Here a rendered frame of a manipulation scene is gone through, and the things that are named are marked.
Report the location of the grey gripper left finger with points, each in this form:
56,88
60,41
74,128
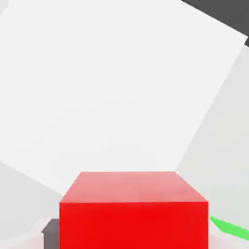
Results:
51,236

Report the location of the small red cube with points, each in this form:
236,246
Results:
133,223

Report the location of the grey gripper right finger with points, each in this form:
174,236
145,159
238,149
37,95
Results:
219,242

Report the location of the small green cube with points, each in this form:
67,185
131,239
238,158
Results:
234,230

